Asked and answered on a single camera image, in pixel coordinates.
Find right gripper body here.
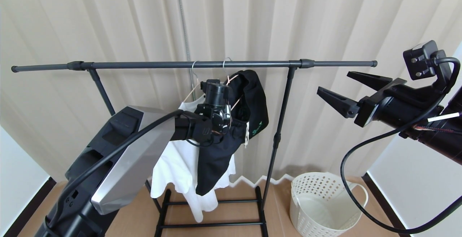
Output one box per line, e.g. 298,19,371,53
354,78,445,128

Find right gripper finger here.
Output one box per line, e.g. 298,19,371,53
346,71,393,91
317,87,361,119

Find black shorts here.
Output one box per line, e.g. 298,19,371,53
196,70,269,197

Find pink clothes hanger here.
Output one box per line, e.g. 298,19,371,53
185,61,201,103
223,57,243,112

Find white t-shirt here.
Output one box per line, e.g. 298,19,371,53
151,98,237,223

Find white laundry basket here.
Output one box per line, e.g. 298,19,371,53
289,172,369,237

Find black clothes rack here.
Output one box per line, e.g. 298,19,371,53
11,59,378,237

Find beige curtain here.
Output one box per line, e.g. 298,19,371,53
0,0,462,187

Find black cable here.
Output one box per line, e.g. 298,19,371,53
340,57,462,234
47,110,185,230

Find silver curtain bead chain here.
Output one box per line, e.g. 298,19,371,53
176,0,196,91

